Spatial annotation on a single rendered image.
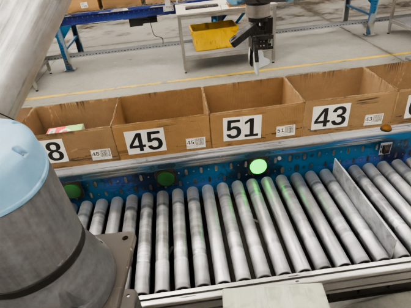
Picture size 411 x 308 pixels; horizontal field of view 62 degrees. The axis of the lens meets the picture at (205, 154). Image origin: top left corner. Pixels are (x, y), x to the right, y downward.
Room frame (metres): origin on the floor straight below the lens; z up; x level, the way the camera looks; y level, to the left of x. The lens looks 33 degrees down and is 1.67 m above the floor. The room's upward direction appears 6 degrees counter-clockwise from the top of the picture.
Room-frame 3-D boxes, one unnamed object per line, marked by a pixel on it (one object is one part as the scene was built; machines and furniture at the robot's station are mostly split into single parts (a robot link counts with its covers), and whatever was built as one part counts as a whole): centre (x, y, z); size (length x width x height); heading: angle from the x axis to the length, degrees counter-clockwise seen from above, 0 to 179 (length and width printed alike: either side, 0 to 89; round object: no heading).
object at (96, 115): (1.34, 0.56, 0.96); 0.39 x 0.29 x 0.17; 93
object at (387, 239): (0.94, -0.56, 0.76); 0.46 x 0.01 x 0.09; 3
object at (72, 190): (1.13, 0.57, 0.81); 0.07 x 0.01 x 0.07; 93
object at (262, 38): (1.32, -0.25, 1.32); 0.09 x 0.08 x 0.12; 92
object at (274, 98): (1.38, -0.22, 0.96); 0.39 x 0.29 x 0.17; 93
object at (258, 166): (1.16, -0.22, 0.81); 0.07 x 0.01 x 0.07; 93
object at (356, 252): (0.94, -0.46, 0.72); 0.52 x 0.05 x 0.05; 3
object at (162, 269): (0.91, 0.19, 0.72); 0.52 x 0.05 x 0.05; 3
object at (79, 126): (1.38, 0.63, 0.92); 0.16 x 0.11 x 0.07; 95
